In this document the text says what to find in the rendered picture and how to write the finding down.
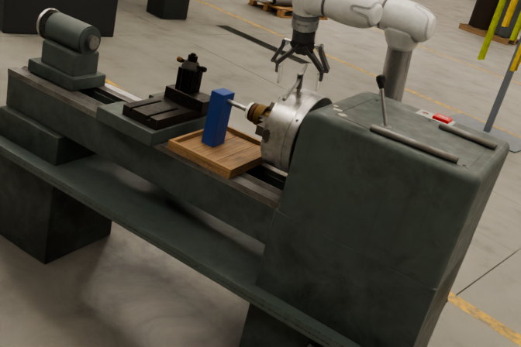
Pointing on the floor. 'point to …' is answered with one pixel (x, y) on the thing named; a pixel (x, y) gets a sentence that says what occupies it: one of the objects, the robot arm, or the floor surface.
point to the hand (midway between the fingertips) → (298, 82)
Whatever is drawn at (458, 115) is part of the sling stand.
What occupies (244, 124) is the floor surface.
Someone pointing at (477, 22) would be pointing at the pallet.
